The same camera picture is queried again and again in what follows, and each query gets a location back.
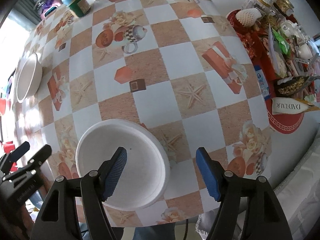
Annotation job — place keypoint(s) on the green snack packet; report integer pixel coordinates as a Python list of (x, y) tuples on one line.
[(282, 43)]

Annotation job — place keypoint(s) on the white teapot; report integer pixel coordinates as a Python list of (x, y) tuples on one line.
[(288, 29)]

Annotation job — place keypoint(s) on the white Dadtalk packet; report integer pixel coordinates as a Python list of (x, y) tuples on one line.
[(291, 106)]

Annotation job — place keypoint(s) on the bag of nuts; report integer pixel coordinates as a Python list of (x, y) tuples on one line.
[(292, 85)]

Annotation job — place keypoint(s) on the blue white tissue pack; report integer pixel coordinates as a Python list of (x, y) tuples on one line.
[(262, 82)]

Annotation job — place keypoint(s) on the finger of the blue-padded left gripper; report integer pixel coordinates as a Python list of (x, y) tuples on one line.
[(33, 164)]

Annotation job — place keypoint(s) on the white foam fruit net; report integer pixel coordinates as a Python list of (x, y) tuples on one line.
[(248, 17)]

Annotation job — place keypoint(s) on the white paper bowl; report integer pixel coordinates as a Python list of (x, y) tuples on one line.
[(29, 78), (140, 171)]

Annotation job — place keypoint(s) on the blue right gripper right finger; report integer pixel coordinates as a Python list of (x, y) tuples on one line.
[(264, 218)]

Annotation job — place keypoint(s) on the green lidded jar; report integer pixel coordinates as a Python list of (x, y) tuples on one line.
[(79, 8)]

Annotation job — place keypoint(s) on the red round tray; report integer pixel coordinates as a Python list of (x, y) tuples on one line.
[(263, 50)]

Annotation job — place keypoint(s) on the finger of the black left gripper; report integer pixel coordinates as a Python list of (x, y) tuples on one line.
[(8, 160)]

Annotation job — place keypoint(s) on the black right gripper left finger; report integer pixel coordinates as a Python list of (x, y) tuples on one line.
[(58, 218)]

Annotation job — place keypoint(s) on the blue jeans leg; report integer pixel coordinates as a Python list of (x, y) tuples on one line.
[(156, 232)]

